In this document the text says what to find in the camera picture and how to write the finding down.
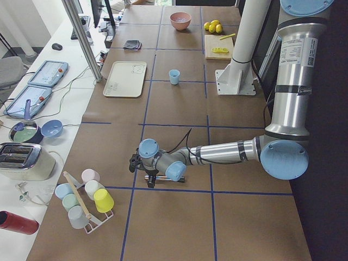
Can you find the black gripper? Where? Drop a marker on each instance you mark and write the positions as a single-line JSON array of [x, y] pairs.
[[150, 172]]

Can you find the light blue upside-down cup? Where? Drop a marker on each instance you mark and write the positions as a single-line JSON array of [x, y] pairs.
[[63, 190]]

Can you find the white upside-down cup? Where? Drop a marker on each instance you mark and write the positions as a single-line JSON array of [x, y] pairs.
[[91, 187]]

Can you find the grey upside-down cup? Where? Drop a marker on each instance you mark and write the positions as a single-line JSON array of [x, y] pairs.
[[77, 218]]

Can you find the pink upside-down cup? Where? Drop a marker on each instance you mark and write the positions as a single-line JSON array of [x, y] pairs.
[[90, 174]]

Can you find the yellow knife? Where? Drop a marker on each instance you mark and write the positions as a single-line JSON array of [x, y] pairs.
[[227, 36]]

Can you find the teach pendant tablet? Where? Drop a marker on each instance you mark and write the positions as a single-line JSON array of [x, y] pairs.
[[32, 99], [49, 73]]

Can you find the black computer mouse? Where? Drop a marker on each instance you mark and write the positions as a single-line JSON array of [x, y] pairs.
[[57, 47]]

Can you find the white wire cup rack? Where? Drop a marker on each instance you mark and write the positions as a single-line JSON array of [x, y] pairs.
[[94, 222]]

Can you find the blue saucepan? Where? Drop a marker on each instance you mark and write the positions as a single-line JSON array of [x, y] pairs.
[[26, 131]]

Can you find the whole yellow lemon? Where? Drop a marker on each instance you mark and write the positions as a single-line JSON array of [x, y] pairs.
[[214, 22]]

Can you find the near teach pendant tablet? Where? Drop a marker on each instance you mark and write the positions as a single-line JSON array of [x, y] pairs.
[[32, 99]]

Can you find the red cylinder bottle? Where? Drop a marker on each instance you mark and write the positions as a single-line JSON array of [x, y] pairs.
[[19, 224]]

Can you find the yellow upside-down cup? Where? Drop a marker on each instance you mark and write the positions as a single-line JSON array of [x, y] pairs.
[[103, 201]]

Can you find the mint green upside-down cup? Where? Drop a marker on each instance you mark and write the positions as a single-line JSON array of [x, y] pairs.
[[69, 201]]

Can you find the light blue plastic cup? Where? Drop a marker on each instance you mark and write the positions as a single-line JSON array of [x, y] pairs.
[[174, 76]]

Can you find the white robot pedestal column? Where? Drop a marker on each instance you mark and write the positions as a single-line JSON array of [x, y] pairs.
[[254, 14]]

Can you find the aluminium frame post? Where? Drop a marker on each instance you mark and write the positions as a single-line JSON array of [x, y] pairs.
[[82, 38]]

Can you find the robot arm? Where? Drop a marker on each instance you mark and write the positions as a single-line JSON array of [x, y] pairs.
[[282, 148]]

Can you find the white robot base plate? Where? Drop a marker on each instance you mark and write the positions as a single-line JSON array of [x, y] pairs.
[[236, 85]]

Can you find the cream bear serving tray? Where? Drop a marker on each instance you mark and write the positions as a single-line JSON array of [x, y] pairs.
[[125, 79]]

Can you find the pile of clear ice cubes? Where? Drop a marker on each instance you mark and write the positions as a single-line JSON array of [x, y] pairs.
[[180, 19]]

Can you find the folded grey cloth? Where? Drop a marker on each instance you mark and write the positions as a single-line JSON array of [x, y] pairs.
[[132, 45]]

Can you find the far teach pendant tablet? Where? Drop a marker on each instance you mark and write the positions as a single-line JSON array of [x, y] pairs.
[[49, 73]]

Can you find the blue bowl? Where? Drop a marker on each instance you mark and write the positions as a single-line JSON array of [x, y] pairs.
[[52, 129]]

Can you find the pink bowl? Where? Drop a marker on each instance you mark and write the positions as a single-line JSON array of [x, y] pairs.
[[180, 26]]

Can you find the wooden cutting board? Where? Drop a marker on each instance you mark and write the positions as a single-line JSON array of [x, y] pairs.
[[211, 41]]

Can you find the cream toaster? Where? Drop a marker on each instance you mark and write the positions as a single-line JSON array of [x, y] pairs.
[[28, 162]]

